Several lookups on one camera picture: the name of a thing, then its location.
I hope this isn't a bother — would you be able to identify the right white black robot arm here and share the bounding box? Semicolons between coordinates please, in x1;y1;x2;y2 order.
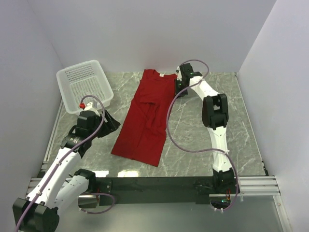
175;62;237;193

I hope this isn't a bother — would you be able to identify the white plastic perforated basket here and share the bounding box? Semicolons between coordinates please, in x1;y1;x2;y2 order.
56;60;114;115

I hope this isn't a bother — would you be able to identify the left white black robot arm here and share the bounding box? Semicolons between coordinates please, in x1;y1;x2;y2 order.
13;110;120;232

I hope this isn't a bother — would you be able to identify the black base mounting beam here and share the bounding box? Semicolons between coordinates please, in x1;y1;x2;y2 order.
97;176;238;204

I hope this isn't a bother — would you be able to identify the red t shirt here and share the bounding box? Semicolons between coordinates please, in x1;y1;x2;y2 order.
111;69;177;167

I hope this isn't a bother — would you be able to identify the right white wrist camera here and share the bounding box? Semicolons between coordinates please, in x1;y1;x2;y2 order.
176;66;182;81

